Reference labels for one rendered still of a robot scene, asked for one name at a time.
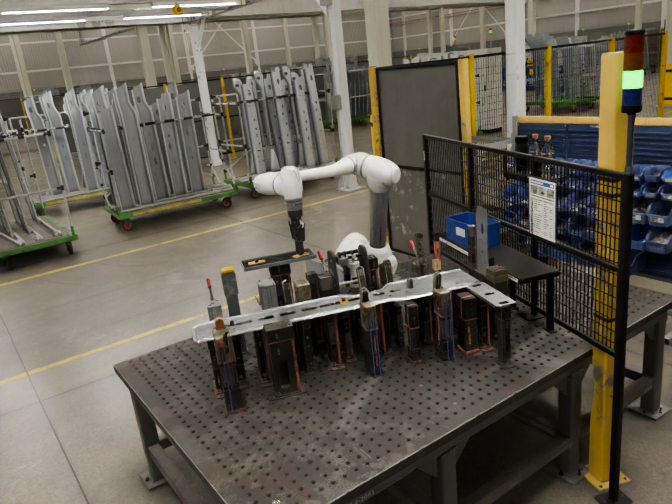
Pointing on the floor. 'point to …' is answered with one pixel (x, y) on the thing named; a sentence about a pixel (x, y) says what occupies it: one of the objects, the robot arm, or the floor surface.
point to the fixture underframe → (566, 450)
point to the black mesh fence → (550, 253)
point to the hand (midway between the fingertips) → (299, 247)
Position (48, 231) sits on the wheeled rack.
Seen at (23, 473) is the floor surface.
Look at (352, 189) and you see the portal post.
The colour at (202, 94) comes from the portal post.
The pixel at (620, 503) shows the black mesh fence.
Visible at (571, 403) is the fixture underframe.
